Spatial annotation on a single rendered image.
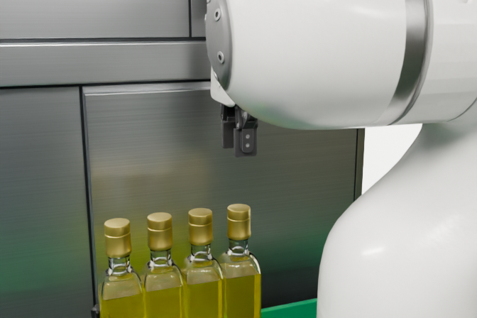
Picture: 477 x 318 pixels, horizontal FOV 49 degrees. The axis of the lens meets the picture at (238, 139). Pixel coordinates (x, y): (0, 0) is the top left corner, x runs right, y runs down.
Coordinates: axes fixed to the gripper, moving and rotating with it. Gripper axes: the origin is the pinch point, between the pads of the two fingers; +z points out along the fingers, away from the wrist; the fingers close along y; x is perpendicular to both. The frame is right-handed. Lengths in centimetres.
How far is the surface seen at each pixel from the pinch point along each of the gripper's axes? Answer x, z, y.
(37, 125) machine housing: -26.7, -0.9, -15.0
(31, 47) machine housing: -26.6, -12.6, -12.8
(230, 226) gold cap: -1.5, 12.6, 0.7
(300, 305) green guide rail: 12.2, 30.1, -3.5
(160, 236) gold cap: -11.8, 12.4, 1.4
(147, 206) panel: -11.1, 12.7, -12.1
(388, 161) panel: 34.4, 9.5, -12.7
